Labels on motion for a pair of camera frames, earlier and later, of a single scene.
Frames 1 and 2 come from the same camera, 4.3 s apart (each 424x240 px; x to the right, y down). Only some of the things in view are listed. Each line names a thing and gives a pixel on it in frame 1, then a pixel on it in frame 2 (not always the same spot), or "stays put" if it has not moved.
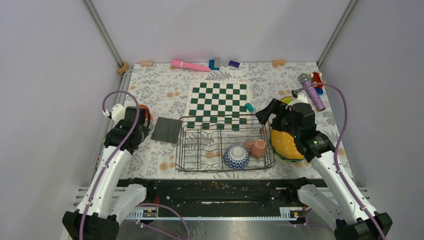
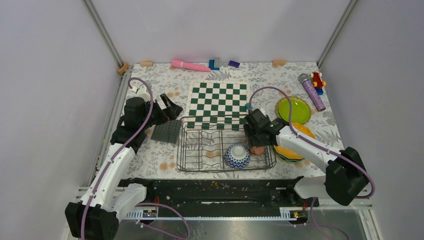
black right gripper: (273, 107) → (251, 140)
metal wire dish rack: (222, 143) stays put
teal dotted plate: (285, 157) stays put
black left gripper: (145, 130) → (173, 112)
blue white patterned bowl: (236, 156) stays put
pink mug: (257, 148) stays put
